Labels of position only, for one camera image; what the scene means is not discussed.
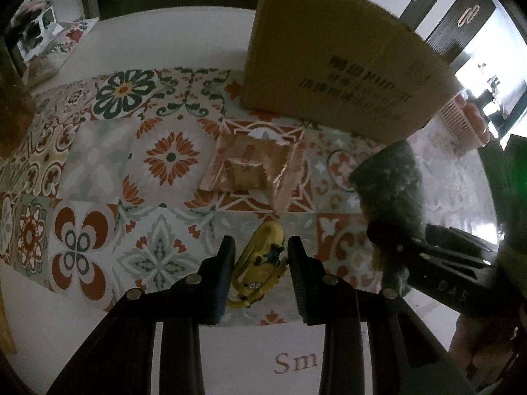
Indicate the patterned tile tablecloth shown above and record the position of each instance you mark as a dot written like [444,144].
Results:
[102,194]

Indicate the white basket of oranges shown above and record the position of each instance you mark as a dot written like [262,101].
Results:
[465,123]

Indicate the dark green fuzzy pouch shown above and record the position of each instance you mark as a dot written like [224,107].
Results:
[390,187]

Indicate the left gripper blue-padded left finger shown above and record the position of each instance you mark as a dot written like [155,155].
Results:
[225,263]

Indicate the yellow banana plush toy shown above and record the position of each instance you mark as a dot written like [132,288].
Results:
[260,266]

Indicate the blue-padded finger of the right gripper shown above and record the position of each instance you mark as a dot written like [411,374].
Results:
[415,253]

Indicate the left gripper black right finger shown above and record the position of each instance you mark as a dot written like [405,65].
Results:
[307,274]

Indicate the glass vase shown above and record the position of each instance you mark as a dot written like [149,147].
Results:
[17,106]

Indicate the copper foil snack packet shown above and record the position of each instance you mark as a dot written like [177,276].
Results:
[244,163]

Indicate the brown cardboard box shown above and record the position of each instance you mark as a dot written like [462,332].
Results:
[346,64]

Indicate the white shoe rack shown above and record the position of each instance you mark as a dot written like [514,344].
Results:
[35,28]

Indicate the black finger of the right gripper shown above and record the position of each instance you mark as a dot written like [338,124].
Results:
[454,239]

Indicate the dark chair right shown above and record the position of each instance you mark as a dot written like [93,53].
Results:
[506,173]

